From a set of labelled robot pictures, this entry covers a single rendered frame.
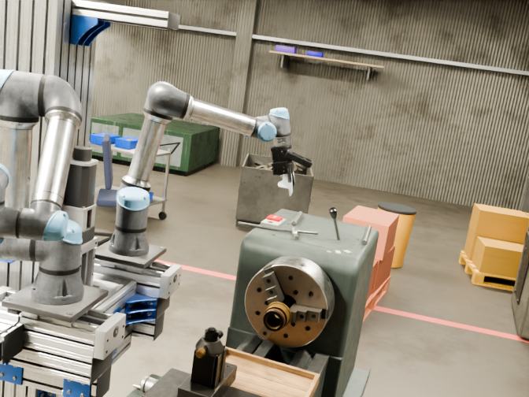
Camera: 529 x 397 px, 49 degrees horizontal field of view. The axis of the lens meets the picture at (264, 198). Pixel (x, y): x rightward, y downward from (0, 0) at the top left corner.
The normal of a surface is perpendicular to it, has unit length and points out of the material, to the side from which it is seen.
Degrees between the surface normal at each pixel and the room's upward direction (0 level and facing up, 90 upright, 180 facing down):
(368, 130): 90
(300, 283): 90
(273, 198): 90
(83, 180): 90
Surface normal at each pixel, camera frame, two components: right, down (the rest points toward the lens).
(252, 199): -0.03, 0.22
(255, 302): -0.32, 0.17
